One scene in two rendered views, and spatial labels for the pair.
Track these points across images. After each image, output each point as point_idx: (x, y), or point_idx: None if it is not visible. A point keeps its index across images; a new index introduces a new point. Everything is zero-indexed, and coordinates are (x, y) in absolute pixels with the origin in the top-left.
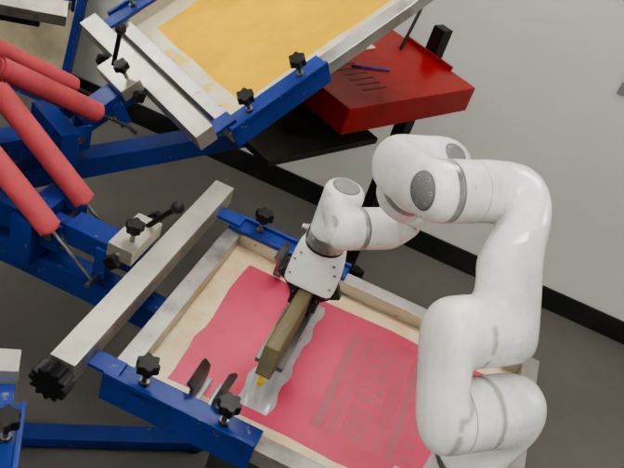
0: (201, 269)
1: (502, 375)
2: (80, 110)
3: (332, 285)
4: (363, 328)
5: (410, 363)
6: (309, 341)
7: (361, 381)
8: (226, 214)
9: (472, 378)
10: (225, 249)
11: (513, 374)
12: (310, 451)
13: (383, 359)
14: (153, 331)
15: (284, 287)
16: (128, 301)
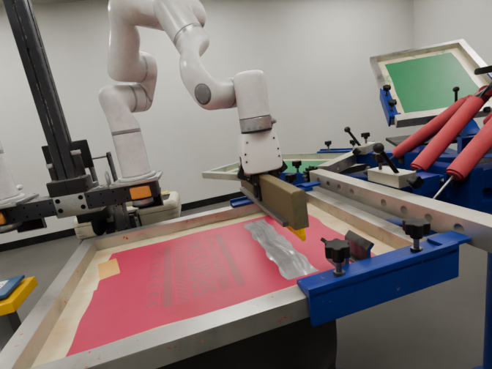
0: (370, 217)
1: (120, 84)
2: None
3: (240, 157)
4: (241, 292)
5: (176, 299)
6: (266, 255)
7: (209, 262)
8: (452, 234)
9: (133, 85)
10: (395, 232)
11: (115, 85)
12: (210, 228)
13: (203, 284)
14: (323, 198)
15: (335, 267)
16: (337, 179)
